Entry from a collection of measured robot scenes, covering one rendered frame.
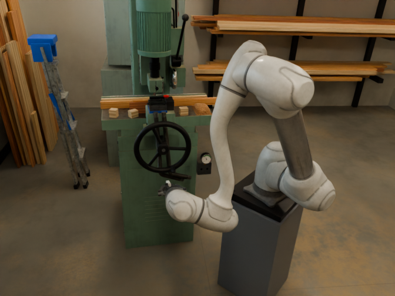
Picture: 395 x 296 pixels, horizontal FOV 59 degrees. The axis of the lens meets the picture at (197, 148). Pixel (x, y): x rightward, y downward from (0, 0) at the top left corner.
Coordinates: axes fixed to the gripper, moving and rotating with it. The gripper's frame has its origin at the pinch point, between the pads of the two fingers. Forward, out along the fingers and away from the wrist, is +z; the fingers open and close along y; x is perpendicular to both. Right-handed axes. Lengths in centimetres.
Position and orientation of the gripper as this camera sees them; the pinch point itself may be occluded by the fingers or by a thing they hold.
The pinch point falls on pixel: (168, 185)
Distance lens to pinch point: 165.8
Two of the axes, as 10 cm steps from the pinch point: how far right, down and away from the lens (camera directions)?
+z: -2.1, -1.3, 9.7
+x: 0.3, 9.9, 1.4
